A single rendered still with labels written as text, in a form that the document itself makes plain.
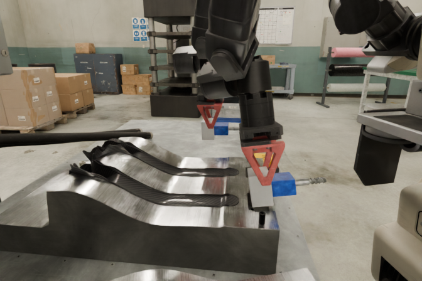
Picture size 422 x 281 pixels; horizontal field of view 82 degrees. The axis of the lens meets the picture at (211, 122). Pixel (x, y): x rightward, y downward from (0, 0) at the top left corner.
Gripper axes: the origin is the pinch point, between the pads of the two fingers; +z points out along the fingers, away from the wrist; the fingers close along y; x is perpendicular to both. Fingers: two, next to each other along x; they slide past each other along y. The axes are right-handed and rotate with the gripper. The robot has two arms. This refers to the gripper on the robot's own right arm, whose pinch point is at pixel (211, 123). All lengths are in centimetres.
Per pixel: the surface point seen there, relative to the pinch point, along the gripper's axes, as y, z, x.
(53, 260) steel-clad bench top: 37.2, 14.2, -23.7
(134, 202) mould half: 32.8, 4.8, -9.9
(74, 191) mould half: 36.2, 0.9, -18.0
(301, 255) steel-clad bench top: 31.1, 15.2, 19.2
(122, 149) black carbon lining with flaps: 20.1, 0.4, -17.6
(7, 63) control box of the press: -11, -18, -73
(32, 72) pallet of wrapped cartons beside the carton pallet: -242, 0, -276
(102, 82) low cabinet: -573, 52, -373
